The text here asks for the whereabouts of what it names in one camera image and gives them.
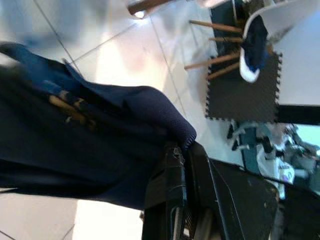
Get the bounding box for navy shirt gold print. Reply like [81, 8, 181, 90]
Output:
[0, 42, 198, 211]

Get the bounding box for navy blue cloth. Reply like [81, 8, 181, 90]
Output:
[239, 14, 270, 84]

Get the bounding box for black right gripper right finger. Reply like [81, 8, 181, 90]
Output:
[186, 143, 241, 240]

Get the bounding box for white chair wooden legs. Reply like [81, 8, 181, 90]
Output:
[183, 0, 320, 85]

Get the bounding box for black foam puzzle mat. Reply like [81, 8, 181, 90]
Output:
[204, 0, 283, 123]

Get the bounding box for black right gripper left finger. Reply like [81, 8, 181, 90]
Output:
[142, 142, 187, 240]

